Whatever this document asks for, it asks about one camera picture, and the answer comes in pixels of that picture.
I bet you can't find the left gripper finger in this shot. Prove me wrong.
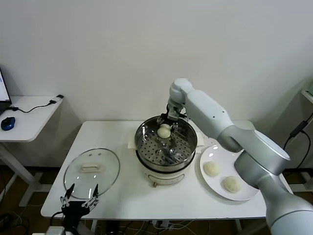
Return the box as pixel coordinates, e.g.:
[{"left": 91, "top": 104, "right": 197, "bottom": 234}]
[
  {"left": 60, "top": 184, "right": 75, "bottom": 208},
  {"left": 82, "top": 184, "right": 99, "bottom": 209}
]

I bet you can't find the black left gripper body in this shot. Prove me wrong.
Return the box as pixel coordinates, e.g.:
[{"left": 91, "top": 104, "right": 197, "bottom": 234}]
[{"left": 62, "top": 201, "right": 95, "bottom": 227}]

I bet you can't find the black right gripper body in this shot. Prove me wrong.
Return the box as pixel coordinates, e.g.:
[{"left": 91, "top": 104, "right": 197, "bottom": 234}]
[{"left": 161, "top": 104, "right": 188, "bottom": 124}]

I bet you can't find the white steamed baozi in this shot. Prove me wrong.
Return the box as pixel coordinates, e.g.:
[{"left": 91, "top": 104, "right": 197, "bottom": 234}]
[
  {"left": 221, "top": 176, "right": 242, "bottom": 194},
  {"left": 203, "top": 161, "right": 221, "bottom": 177},
  {"left": 157, "top": 123, "right": 171, "bottom": 139}
]

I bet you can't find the glass pot lid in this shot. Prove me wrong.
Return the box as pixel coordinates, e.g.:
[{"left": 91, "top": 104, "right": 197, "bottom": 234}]
[{"left": 63, "top": 148, "right": 120, "bottom": 199}]

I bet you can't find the perforated steel steamer basket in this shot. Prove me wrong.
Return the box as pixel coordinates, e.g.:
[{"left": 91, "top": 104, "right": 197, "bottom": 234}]
[{"left": 134, "top": 115, "right": 198, "bottom": 173}]

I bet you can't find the white electric cooker base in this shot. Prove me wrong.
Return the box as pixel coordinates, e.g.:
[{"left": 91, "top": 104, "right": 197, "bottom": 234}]
[{"left": 127, "top": 132, "right": 205, "bottom": 188}]

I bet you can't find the white round plate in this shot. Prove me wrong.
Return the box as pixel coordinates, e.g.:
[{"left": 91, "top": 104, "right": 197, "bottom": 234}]
[{"left": 199, "top": 144, "right": 260, "bottom": 202}]

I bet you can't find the white side desk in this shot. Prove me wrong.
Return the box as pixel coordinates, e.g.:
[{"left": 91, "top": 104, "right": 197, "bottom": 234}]
[{"left": 0, "top": 95, "right": 63, "bottom": 209}]

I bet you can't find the blue computer mouse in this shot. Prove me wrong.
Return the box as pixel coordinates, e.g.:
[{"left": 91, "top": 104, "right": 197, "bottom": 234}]
[{"left": 0, "top": 117, "right": 16, "bottom": 132}]

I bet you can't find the black laptop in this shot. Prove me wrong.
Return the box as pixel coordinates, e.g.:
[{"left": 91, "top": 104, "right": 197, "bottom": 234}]
[{"left": 0, "top": 66, "right": 13, "bottom": 116}]

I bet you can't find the white shelf board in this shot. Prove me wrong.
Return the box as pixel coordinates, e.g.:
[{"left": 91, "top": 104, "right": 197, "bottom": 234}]
[{"left": 300, "top": 89, "right": 313, "bottom": 105}]

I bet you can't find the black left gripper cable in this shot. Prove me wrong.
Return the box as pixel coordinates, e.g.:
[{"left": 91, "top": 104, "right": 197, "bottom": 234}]
[{"left": 50, "top": 211, "right": 65, "bottom": 227}]

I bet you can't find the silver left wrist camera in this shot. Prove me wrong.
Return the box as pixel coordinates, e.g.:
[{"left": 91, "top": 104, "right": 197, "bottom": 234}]
[{"left": 46, "top": 226, "right": 66, "bottom": 235}]

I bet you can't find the black adapter cable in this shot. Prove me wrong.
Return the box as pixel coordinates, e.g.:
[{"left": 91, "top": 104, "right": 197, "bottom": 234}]
[{"left": 6, "top": 94, "right": 65, "bottom": 115}]

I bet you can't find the black power brick cable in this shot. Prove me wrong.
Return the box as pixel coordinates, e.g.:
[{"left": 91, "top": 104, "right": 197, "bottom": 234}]
[{"left": 283, "top": 119, "right": 311, "bottom": 169}]

